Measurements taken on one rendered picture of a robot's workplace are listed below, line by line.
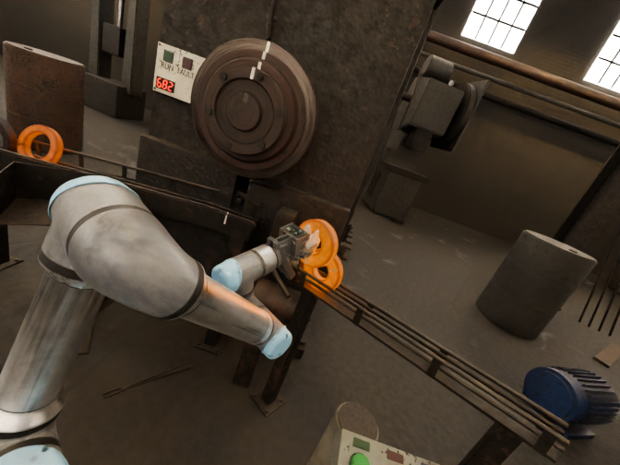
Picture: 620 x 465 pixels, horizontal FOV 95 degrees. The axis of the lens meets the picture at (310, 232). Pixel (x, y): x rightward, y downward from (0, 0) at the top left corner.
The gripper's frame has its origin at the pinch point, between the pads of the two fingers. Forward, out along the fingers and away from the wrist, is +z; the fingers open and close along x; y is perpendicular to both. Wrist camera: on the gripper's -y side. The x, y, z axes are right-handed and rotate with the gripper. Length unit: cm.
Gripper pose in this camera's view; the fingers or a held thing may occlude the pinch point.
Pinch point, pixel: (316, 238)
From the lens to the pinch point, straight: 91.1
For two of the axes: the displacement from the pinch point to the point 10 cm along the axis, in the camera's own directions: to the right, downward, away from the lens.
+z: 6.8, -3.2, 6.6
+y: 1.5, -8.2, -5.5
